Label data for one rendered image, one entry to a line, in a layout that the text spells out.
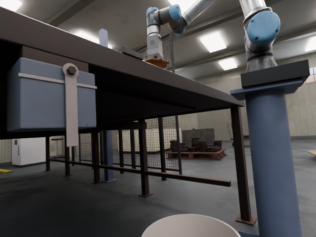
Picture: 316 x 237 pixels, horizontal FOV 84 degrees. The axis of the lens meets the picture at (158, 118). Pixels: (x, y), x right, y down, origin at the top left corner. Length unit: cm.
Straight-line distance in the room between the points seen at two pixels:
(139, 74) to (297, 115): 998
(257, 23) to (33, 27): 78
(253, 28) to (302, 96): 961
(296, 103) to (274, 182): 949
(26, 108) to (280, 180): 93
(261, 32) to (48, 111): 81
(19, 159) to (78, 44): 550
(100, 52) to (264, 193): 88
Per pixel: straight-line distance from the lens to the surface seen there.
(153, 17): 109
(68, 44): 44
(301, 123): 1035
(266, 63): 100
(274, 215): 102
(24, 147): 584
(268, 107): 94
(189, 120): 1110
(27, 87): 37
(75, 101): 38
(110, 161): 286
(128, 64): 52
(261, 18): 92
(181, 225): 79
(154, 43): 101
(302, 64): 90
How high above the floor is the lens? 69
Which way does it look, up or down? 4 degrees up
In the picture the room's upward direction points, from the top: 4 degrees counter-clockwise
